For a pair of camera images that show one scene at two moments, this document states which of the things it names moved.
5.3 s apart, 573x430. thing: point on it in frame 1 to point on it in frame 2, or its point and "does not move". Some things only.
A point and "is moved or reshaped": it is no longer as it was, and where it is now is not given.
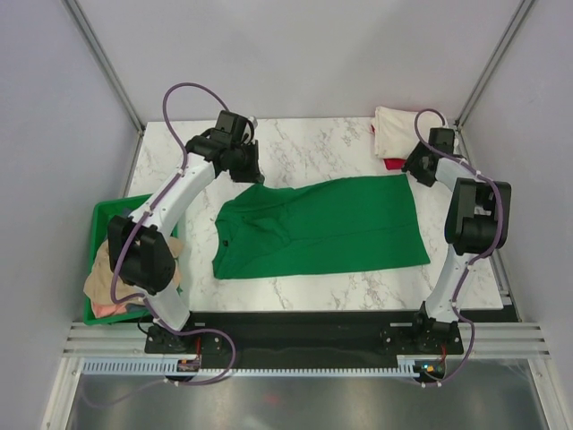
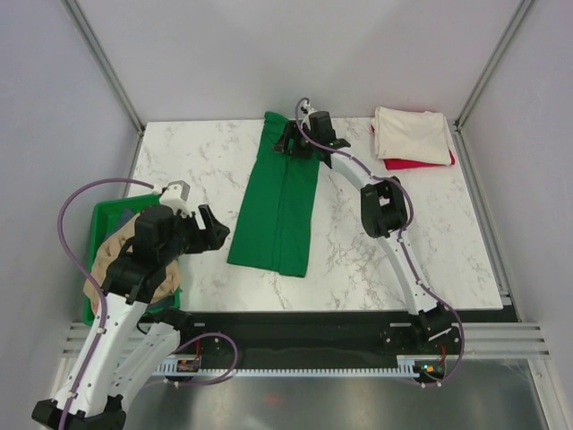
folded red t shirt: [392, 163] does not move
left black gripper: [253, 174] to [210, 238]
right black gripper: [411, 165] to [289, 133]
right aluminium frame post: [504, 43] does not move
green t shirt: [318, 226] is moved or reshaped
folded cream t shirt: [395, 130] does not move
